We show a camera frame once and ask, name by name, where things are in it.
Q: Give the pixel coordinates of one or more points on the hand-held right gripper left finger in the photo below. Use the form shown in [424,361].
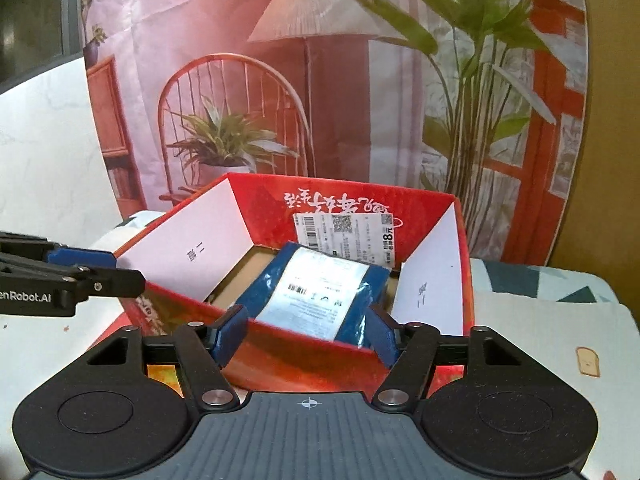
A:
[231,332]

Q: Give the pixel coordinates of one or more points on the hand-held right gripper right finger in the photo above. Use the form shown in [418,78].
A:
[381,335]

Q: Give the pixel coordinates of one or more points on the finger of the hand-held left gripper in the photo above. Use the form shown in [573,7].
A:
[115,284]
[82,257]

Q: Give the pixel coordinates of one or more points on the blue plastic packet white label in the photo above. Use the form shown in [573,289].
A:
[272,285]

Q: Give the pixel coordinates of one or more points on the red strawberry print box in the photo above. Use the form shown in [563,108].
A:
[265,200]

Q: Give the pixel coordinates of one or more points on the white paper card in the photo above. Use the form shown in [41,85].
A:
[200,240]
[432,270]

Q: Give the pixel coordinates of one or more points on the printed blanket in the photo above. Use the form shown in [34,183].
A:
[550,350]

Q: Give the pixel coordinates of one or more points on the wall poster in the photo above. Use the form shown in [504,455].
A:
[350,110]

